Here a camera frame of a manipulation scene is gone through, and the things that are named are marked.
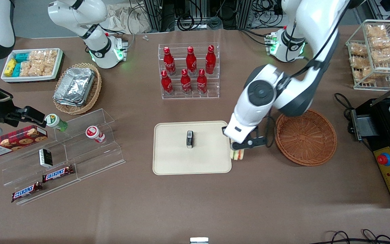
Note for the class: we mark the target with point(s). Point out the triangle sandwich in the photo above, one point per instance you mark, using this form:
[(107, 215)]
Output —
[(238, 155)]

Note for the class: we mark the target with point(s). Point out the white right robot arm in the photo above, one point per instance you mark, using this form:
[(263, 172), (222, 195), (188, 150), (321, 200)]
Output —
[(96, 44)]

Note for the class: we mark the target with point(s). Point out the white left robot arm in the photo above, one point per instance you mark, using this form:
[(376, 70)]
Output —
[(317, 20)]

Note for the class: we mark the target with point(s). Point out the round brown wicker basket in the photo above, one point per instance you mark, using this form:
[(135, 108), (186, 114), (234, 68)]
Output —
[(306, 139)]

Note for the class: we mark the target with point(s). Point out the beige plastic tray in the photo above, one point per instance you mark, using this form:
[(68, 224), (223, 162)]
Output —
[(191, 159)]

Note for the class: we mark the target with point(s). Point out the oval wicker basket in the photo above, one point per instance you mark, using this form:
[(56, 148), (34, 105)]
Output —
[(95, 91)]

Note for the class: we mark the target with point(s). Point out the green cap small bottle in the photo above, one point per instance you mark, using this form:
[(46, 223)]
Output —
[(56, 122)]

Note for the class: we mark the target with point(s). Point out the red cookie box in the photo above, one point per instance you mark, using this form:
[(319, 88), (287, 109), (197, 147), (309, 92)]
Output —
[(12, 142)]

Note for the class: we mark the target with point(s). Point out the teal snack packet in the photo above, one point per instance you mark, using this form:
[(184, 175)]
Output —
[(16, 70), (21, 57)]

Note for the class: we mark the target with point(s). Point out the yellow snack packet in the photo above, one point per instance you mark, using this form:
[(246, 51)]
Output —
[(10, 67)]

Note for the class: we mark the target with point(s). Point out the small black white box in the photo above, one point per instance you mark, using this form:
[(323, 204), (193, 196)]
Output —
[(45, 158)]

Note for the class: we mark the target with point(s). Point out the rice cracker snack bag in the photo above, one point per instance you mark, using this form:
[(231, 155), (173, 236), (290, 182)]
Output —
[(36, 56), (50, 61), (30, 68)]

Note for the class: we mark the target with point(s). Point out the stacked aluminium foil trays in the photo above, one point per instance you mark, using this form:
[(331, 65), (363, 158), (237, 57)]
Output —
[(74, 86)]

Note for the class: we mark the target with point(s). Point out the clear acrylic bottle rack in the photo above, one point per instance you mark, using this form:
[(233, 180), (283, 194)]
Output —
[(212, 84)]

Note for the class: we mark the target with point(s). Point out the white rectangular snack bin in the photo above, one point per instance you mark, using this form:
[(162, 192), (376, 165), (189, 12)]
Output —
[(58, 64)]

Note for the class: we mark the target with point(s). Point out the red cola bottle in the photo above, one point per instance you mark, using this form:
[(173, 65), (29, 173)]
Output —
[(167, 84), (210, 61), (186, 83), (191, 62), (201, 83), (169, 62)]

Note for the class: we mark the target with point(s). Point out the snickers chocolate bar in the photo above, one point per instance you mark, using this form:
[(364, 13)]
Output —
[(26, 192), (58, 173)]

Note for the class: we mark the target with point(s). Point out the red cap small bottle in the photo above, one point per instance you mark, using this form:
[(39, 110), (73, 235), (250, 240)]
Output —
[(95, 134)]

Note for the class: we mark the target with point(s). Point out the clear acrylic stepped shelf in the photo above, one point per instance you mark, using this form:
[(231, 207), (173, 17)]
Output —
[(90, 159)]

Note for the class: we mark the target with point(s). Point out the fried snack bag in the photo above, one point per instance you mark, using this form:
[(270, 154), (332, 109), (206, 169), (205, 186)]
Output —
[(376, 30), (385, 56), (384, 42), (362, 74), (358, 62), (358, 49)]

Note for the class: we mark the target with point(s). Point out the crumpled white cloth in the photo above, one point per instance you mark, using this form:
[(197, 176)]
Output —
[(120, 17)]

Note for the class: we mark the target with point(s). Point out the black sealing machine yellow panel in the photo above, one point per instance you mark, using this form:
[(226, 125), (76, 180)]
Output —
[(389, 169)]

